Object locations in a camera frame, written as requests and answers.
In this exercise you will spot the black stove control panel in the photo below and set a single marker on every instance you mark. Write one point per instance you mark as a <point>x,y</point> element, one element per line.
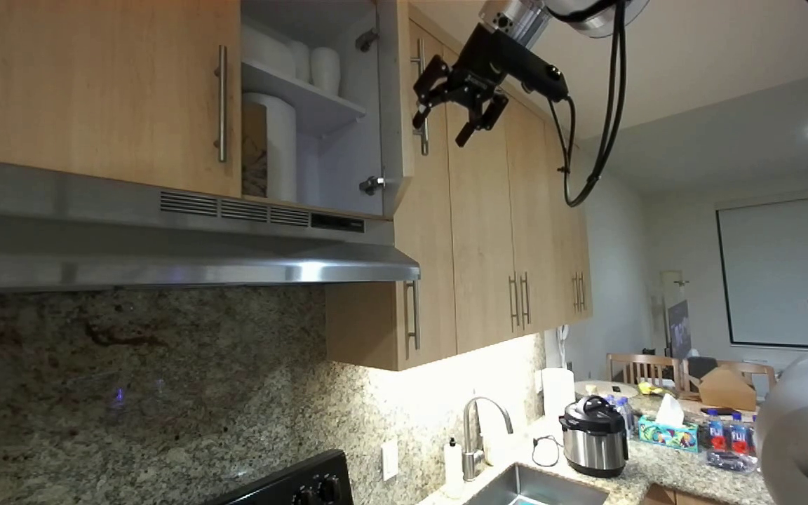
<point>312,481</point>

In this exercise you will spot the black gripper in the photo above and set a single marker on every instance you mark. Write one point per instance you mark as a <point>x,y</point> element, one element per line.
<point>486,59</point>

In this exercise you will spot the chrome kitchen faucet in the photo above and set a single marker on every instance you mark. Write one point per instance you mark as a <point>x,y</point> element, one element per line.
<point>475,454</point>

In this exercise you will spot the tissue box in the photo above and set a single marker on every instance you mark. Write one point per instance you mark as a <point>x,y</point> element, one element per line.
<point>667,424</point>

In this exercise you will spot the white soap bottle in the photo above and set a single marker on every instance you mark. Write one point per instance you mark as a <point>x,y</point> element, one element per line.
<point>454,461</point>

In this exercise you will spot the white wall outlet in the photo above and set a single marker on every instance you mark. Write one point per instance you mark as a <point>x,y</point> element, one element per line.
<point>388,461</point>

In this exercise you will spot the wooden chair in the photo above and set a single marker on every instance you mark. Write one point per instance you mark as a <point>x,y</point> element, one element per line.
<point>636,369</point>

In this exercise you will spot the white cups on shelf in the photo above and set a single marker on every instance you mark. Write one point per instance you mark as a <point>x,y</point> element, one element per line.
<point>295,59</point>

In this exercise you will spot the water bottles pack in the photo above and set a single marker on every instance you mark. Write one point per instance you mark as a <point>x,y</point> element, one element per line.
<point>727,442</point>

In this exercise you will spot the white projector screen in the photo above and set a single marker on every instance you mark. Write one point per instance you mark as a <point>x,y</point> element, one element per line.
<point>765,268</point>

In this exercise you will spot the white paper towel roll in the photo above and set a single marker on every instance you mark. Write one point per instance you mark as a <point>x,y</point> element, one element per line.
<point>271,146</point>

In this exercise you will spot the open wooden cupboard door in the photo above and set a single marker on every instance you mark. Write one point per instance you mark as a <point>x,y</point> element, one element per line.
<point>402,323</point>

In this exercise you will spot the stainless steel pressure cooker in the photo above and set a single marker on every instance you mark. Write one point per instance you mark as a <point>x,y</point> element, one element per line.
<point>597,436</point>

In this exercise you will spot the tall wooden wall cabinets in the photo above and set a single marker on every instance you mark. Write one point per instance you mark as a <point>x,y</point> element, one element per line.
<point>514,247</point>

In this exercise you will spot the wooden cupboard door with handle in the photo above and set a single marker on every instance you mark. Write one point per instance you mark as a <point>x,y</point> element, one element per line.
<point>137,91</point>

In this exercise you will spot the stainless steel sink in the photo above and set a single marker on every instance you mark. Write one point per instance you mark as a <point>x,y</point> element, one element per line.
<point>528,487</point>

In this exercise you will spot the stainless steel range hood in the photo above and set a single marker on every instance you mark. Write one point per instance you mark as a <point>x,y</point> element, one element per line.
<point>67,234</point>

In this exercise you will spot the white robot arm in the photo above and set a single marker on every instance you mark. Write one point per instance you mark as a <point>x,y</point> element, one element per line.
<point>785,414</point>

